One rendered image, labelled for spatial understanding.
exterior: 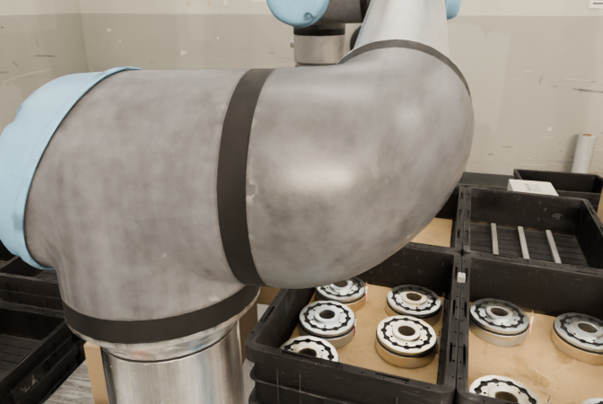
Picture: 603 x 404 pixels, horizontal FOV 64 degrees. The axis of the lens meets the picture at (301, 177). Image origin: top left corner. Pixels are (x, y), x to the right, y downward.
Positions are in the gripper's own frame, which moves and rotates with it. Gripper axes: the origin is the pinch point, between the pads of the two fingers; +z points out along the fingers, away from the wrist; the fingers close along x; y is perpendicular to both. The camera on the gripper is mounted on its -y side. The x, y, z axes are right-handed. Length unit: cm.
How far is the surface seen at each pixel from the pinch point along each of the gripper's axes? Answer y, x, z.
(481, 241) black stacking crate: 49, -33, 28
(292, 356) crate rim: -15.3, -0.1, 18.5
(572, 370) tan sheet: 4, -43, 28
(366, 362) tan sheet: -2.1, -9.7, 28.5
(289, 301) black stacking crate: 1.6, 4.7, 21.1
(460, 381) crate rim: -14.6, -23.0, 18.5
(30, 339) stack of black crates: 36, 101, 73
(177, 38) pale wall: 328, 191, -3
